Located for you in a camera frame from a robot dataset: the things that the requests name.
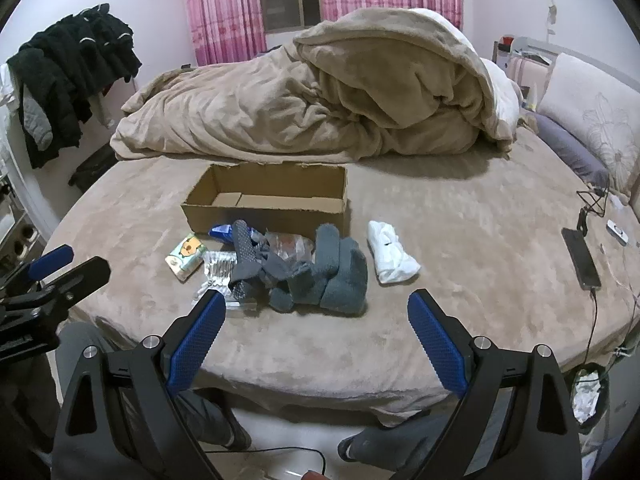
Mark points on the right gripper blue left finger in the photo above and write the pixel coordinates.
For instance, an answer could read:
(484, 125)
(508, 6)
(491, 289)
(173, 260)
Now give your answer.
(189, 339)

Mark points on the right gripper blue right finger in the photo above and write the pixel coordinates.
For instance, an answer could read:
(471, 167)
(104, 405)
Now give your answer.
(443, 339)

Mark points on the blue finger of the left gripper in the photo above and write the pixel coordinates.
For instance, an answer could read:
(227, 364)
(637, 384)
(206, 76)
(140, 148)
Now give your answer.
(49, 263)

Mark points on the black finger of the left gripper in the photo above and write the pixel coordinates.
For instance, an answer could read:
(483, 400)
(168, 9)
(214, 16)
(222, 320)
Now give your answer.
(75, 279)

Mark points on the white towel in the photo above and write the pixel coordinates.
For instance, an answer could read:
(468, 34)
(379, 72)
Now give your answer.
(393, 265)

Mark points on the cotton swabs plastic bag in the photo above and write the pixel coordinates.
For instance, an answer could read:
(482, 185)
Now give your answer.
(217, 268)

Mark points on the green white tissue pack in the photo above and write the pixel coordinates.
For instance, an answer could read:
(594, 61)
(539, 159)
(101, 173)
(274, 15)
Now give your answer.
(186, 257)

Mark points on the grey dotted sock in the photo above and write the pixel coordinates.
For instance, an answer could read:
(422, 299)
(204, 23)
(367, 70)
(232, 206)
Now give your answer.
(257, 266)

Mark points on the grey knit gloves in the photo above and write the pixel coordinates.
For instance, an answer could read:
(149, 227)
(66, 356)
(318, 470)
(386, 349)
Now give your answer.
(335, 281)

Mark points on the clear plastic snack bag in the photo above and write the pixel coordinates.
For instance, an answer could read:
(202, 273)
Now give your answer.
(290, 247)

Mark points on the trash bin with bag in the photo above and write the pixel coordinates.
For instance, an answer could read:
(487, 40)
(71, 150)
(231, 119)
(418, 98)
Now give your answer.
(589, 389)

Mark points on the black smartphone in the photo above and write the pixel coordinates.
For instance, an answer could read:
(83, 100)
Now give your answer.
(586, 271)

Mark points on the open cardboard box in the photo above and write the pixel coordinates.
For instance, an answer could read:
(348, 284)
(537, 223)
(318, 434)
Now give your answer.
(284, 198)

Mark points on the black clothes pile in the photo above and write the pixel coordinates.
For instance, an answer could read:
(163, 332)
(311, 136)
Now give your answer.
(61, 69)

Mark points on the small white remote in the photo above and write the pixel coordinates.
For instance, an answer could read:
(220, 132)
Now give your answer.
(619, 234)

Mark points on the grey purple pillow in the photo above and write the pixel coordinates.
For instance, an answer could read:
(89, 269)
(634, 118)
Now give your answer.
(572, 152)

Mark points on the beige plush blanket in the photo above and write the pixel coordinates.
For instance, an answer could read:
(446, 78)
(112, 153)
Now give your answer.
(373, 82)

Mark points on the white floral pillow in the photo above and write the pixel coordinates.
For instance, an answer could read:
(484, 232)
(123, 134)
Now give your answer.
(598, 110)

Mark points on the white headboard shelf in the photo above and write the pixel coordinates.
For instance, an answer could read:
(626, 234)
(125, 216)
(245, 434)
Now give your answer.
(528, 66)

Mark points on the pink curtain left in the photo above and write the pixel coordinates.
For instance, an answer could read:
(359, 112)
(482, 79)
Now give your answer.
(226, 31)

